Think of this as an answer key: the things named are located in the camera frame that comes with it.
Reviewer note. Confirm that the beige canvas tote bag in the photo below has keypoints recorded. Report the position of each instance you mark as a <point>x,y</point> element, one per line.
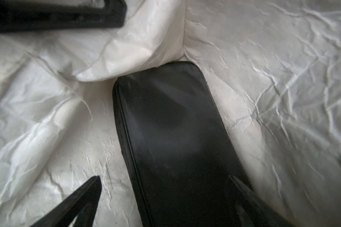
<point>273,69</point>

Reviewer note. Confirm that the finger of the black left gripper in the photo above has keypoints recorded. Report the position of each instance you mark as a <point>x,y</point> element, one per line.
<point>23,16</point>

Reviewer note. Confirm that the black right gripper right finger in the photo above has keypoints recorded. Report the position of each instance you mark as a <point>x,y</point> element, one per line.
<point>252,211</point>

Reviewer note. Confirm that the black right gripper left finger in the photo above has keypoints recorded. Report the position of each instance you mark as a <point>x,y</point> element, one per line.
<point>81,207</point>

